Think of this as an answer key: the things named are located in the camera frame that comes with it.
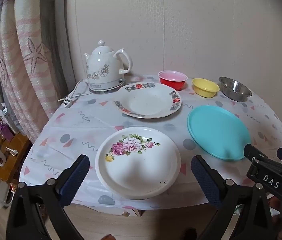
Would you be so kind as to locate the purple box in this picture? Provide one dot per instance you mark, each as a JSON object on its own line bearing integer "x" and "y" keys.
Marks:
{"x": 4, "y": 132}

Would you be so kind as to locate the white plate with dragon print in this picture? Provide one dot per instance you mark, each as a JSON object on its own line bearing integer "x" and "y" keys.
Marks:
{"x": 143, "y": 102}

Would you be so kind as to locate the yellow plastic bowl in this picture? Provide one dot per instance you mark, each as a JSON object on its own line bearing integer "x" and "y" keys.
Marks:
{"x": 204, "y": 90}

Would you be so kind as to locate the white plate with rose print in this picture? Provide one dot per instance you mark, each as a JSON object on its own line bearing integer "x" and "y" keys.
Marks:
{"x": 136, "y": 165}

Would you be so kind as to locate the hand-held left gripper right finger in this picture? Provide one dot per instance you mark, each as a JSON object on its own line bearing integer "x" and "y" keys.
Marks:
{"x": 204, "y": 180}

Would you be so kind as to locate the stainless steel bowl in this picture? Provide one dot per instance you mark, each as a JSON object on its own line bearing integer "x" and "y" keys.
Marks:
{"x": 233, "y": 90}

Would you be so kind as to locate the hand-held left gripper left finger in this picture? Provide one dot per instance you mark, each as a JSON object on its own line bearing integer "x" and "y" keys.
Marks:
{"x": 77, "y": 177}

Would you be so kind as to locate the red bowl with pink inside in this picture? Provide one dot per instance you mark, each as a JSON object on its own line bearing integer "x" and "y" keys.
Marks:
{"x": 172, "y": 82}

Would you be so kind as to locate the teal plastic plate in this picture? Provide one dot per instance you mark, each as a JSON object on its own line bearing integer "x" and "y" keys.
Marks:
{"x": 216, "y": 130}

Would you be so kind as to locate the pink striped starfish blanket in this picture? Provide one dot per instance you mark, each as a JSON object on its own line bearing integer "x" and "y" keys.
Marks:
{"x": 31, "y": 55}

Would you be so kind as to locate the wooden side table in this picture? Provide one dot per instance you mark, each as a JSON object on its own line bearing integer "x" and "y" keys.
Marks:
{"x": 12, "y": 165}

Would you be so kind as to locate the steel kettle base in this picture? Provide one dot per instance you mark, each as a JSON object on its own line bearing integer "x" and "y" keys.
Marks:
{"x": 94, "y": 91}

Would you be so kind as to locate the white carton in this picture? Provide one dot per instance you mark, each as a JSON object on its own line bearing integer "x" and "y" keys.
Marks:
{"x": 3, "y": 113}

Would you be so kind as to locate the white patterned tablecloth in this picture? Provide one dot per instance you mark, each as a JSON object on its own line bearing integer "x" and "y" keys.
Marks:
{"x": 81, "y": 130}

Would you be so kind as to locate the white floral ceramic kettle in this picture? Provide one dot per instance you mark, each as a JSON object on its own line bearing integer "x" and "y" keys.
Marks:
{"x": 103, "y": 65}

